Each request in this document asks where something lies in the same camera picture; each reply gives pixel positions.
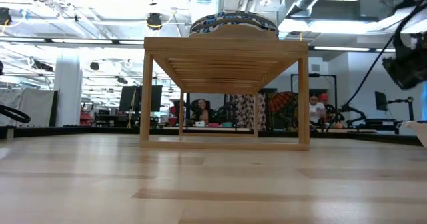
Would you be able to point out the blue patterned paper bowl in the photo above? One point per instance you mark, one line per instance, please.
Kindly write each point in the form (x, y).
(233, 19)
(417, 132)

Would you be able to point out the black monitor on arm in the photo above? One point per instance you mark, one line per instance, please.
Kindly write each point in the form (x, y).
(381, 100)

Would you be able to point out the slatted wooden shelf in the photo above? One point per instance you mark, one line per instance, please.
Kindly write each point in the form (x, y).
(227, 47)

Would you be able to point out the black round ceiling fixture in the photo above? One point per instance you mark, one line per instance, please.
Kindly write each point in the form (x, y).
(95, 66)
(154, 20)
(4, 16)

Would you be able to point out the black articulated stand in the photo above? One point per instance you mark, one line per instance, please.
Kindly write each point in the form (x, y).
(353, 112)

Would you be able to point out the person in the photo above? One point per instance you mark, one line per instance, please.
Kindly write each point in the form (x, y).
(328, 105)
(201, 112)
(316, 110)

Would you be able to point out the black computer monitor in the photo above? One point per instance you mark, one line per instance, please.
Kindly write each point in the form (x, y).
(155, 98)
(128, 98)

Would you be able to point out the white pillar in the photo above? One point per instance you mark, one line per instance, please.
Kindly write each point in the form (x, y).
(68, 90)

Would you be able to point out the orange patterned tapestry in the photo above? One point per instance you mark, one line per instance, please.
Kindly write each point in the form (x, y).
(282, 102)

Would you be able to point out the white partition board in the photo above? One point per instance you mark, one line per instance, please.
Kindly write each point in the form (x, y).
(26, 107)

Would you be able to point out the dotted patterned fabric hanging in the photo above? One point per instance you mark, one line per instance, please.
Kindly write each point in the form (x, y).
(245, 110)

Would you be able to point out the black metal frame stand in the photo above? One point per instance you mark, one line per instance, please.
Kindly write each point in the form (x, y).
(313, 75)

